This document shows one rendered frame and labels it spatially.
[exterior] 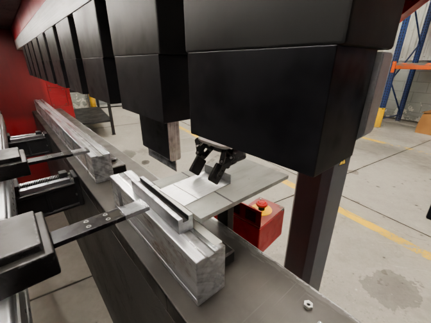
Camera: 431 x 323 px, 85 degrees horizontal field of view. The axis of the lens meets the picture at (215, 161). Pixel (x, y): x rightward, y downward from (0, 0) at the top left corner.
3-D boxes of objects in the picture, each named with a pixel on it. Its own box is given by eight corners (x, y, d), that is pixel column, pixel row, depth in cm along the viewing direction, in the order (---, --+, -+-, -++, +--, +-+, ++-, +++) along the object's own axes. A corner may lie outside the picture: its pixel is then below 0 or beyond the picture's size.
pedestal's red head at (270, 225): (281, 234, 87) (287, 191, 80) (257, 258, 76) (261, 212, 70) (238, 213, 100) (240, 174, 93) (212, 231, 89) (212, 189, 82)
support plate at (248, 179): (288, 178, 56) (288, 175, 56) (201, 223, 41) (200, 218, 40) (235, 157, 69) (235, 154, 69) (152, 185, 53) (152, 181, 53)
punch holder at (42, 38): (81, 82, 91) (70, 34, 84) (54, 84, 86) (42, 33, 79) (72, 81, 101) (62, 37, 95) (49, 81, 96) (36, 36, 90)
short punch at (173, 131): (181, 170, 40) (178, 113, 36) (171, 173, 38) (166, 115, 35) (154, 154, 47) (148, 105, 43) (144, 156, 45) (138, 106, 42)
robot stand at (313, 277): (295, 281, 146) (323, 121, 107) (321, 304, 132) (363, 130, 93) (274, 295, 137) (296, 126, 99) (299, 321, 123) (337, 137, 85)
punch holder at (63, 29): (118, 91, 63) (107, 20, 56) (83, 94, 57) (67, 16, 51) (101, 88, 73) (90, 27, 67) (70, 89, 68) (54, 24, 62)
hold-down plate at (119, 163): (127, 171, 87) (126, 163, 86) (111, 175, 84) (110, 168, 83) (101, 150, 108) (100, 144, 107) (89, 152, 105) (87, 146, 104)
